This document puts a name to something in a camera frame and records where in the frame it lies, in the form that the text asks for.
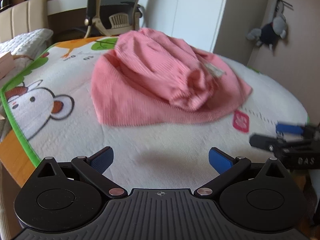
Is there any black round speaker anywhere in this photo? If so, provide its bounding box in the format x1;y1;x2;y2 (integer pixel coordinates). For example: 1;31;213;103
0;0;12;11

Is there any pink knit sweater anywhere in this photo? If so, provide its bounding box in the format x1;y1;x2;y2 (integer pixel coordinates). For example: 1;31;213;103
91;28;252;127

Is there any cartoon animal play mat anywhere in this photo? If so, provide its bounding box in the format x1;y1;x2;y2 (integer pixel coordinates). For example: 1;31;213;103
1;42;308;189

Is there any beige mesh office chair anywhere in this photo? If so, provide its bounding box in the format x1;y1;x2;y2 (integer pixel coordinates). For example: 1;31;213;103
85;0;143;38

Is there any grey plush toy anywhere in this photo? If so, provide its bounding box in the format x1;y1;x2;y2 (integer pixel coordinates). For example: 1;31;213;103
246;0;293;53

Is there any pink cardboard box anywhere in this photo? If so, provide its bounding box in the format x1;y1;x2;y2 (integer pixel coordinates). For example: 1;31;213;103
0;51;15;79

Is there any white quilted pillow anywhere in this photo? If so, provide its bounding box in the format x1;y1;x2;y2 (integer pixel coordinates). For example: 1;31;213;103
1;28;54;59

